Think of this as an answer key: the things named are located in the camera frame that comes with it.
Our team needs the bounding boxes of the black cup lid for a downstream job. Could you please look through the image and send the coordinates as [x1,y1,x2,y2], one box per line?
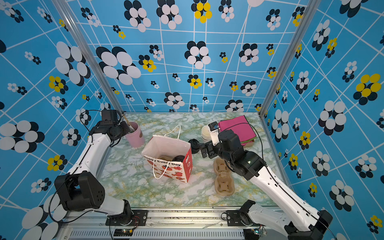
[172,155,185,163]

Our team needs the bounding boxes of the red white paper bag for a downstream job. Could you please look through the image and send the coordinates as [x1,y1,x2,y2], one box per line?
[142,125,193,183]

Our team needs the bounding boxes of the single cardboard cup carrier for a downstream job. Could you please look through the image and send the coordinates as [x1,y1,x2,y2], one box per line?
[159,156,173,162]

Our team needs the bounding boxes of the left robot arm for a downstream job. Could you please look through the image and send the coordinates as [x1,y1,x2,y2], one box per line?
[55,110,132,220]

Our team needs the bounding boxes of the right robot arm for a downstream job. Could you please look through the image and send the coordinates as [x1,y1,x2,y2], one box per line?
[200,130,333,240]

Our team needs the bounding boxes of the cardboard napkin box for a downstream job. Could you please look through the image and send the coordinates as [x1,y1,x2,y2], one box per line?
[241,137,257,148]

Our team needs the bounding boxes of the pink napkin stack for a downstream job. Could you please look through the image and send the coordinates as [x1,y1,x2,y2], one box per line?
[219,116,257,146]

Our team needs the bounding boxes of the stack of white paper cups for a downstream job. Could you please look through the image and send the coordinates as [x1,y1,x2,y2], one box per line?
[201,125,212,142]

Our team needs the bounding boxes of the pink utensil cup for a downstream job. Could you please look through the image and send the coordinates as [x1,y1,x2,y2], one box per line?
[125,122,145,148]

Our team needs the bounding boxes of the stack of black lids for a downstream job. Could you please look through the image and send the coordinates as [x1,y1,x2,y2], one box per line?
[189,139,200,154]

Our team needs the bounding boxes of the stack of cardboard cup carriers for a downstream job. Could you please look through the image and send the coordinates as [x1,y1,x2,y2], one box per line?
[214,158,235,197]

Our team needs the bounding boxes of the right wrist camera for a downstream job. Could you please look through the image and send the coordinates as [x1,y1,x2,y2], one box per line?
[208,122,220,146]

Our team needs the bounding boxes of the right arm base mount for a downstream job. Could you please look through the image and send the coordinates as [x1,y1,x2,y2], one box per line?
[226,210,261,228]

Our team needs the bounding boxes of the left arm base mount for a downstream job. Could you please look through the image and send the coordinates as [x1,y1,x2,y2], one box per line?
[105,209,149,227]

